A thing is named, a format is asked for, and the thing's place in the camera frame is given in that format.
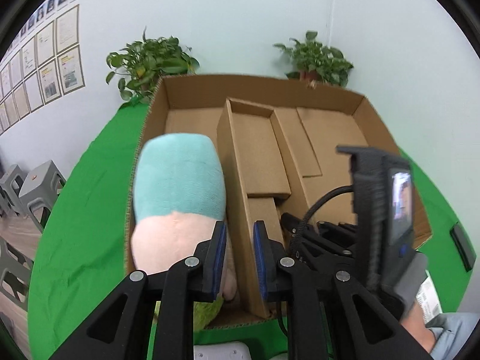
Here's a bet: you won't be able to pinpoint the plush doll teal pink green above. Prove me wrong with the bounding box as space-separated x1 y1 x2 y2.
130 132 239 333

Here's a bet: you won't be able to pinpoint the small narrow cardboard box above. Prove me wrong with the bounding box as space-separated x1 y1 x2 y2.
216 98 291 319

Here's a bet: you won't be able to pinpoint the white green medicine box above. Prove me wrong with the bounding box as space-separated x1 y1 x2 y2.
416 271 443 323

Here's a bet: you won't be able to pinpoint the framed certificates on wall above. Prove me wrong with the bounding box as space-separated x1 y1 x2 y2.
1 4 86 133

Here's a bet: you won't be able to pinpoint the large shallow cardboard box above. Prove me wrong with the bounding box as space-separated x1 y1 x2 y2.
123 73 433 331

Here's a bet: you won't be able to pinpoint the black flat object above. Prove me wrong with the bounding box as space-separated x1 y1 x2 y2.
450 223 477 272

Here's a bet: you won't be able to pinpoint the right potted green plant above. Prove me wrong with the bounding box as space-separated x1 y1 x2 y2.
272 30 354 88

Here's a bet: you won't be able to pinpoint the potted green plant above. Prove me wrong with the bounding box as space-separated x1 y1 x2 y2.
105 34 200 105
272 30 354 88

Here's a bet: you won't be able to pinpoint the grey plastic stool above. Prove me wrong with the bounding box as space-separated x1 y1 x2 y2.
1 164 27 217
19 160 66 233

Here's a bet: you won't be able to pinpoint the left potted green plant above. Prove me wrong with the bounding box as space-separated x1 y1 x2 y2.
105 34 200 105

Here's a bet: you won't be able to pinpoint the green table cloth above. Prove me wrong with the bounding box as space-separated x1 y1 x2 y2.
28 105 473 359

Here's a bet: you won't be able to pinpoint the person's right hand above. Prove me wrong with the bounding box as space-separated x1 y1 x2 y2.
381 248 430 325

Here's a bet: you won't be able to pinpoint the phone mounted on gripper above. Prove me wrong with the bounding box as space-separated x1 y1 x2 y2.
383 155 414 258

